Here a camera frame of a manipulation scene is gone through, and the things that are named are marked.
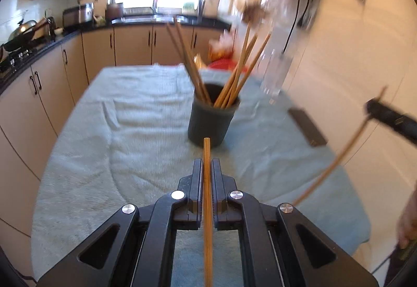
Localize person's right hand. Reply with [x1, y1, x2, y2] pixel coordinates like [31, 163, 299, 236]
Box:
[398, 190, 417, 250]

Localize wok with metal lid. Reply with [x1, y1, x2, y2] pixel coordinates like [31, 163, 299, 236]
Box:
[3, 17, 38, 51]

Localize orange-brown wooden chopstick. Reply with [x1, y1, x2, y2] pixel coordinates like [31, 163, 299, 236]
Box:
[291, 86, 388, 207]
[203, 137, 214, 287]

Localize gas stove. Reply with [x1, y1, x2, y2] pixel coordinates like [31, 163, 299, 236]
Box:
[0, 45, 36, 71]

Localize person's right forearm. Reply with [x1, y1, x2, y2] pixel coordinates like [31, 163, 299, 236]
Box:
[383, 243, 417, 287]

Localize brown cooking pot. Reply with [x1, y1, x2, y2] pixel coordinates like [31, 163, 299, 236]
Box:
[106, 2, 125, 21]

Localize dark rectangular block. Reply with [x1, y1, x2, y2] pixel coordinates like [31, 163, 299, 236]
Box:
[288, 107, 328, 148]

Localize beige lower cabinets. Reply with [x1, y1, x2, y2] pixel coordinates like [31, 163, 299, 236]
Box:
[0, 24, 229, 242]

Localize black kitchen countertop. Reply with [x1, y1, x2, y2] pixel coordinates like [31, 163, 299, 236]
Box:
[0, 14, 232, 96]

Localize red plastic basin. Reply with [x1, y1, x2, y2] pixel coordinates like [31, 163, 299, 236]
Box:
[208, 59, 238, 71]

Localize clear glass pitcher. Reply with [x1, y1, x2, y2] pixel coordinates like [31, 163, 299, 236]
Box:
[260, 48, 294, 102]

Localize orange and white plastic bag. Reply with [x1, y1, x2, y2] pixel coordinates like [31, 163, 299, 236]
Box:
[208, 31, 237, 61]

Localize teal tablecloth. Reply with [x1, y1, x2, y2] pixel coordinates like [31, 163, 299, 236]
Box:
[30, 64, 372, 287]

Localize silver rice cooker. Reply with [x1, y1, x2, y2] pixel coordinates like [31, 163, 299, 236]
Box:
[62, 2, 95, 30]

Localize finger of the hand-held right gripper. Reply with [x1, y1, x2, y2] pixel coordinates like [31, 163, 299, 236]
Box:
[365, 99, 417, 145]

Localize black power cable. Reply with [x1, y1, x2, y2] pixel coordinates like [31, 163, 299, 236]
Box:
[281, 0, 302, 55]

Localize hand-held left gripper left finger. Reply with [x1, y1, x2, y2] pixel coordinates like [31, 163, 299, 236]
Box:
[36, 158, 204, 287]

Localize dark chopstick holder cup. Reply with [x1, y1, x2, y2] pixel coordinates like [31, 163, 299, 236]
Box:
[188, 83, 241, 148]

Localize yellow plastic bag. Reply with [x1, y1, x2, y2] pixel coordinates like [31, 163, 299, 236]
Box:
[193, 53, 209, 69]

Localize steel kitchen sink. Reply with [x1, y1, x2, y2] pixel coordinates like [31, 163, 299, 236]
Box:
[112, 13, 183, 23]

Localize bunch of chopsticks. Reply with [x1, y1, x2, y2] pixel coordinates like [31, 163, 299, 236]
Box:
[165, 16, 273, 110]

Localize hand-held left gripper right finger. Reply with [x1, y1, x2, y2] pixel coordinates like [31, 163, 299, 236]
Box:
[212, 158, 381, 287]

